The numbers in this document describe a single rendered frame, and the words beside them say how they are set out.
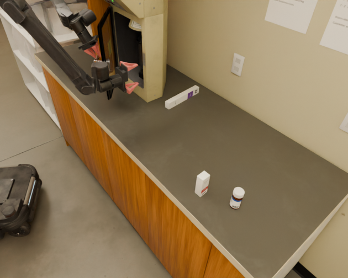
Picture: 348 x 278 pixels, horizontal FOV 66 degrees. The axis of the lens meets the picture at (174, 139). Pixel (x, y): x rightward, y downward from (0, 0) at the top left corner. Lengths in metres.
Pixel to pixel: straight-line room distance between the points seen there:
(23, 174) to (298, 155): 1.88
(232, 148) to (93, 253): 1.24
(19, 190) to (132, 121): 1.11
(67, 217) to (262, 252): 1.59
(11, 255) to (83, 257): 0.48
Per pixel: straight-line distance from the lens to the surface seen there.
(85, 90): 1.24
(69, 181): 2.48
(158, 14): 1.42
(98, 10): 1.68
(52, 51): 1.19
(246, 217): 1.10
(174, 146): 1.30
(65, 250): 2.14
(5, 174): 2.40
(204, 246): 1.20
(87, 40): 1.47
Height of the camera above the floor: 1.83
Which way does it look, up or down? 42 degrees down
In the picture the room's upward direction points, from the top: 3 degrees clockwise
